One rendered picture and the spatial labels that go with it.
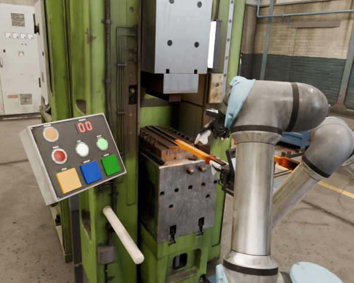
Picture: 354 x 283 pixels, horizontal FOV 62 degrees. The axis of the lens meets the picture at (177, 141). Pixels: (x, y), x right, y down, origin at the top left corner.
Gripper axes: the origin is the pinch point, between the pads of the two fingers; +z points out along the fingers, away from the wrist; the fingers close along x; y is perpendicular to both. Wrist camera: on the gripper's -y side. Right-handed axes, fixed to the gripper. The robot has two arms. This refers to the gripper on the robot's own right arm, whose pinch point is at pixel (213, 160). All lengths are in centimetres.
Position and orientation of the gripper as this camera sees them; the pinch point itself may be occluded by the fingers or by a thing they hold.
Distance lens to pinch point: 135.8
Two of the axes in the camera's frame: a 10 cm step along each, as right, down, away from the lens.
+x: 8.7, -1.1, 4.9
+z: -5.0, -2.7, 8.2
